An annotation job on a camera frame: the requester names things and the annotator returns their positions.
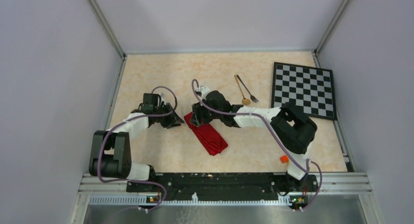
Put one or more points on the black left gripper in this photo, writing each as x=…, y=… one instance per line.
x=173, y=120

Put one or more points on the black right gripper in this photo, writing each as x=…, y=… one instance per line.
x=197, y=114

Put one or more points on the red cloth napkin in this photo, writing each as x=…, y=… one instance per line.
x=210, y=139

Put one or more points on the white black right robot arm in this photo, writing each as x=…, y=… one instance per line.
x=291, y=128

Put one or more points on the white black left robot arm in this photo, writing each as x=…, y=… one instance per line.
x=110, y=150

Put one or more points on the gold spoon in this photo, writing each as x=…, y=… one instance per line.
x=245, y=101

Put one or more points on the dark metal fork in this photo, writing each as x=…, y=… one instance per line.
x=252, y=97

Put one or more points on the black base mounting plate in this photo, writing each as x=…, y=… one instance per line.
x=225, y=186

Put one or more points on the orange block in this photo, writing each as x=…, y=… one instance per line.
x=284, y=159

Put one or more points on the black and white chessboard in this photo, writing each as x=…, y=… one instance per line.
x=310, y=88

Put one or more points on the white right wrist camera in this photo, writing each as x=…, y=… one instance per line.
x=202, y=92

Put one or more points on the aluminium frame rail front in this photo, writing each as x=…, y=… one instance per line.
x=329, y=183

